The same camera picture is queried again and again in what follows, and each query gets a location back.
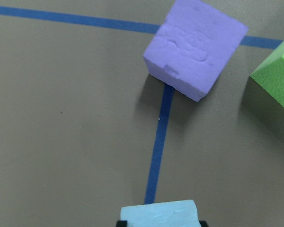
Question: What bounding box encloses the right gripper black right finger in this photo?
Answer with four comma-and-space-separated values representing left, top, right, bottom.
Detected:
199, 220, 207, 227

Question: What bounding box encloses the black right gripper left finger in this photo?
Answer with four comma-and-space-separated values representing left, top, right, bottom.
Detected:
115, 220, 128, 227

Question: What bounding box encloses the purple foam block right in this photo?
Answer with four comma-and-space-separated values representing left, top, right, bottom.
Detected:
143, 0, 248, 102

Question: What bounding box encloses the blue foam block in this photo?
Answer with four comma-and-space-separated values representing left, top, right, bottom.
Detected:
120, 200, 201, 227

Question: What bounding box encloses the green foam block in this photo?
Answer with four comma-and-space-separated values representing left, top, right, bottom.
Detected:
250, 41, 284, 108

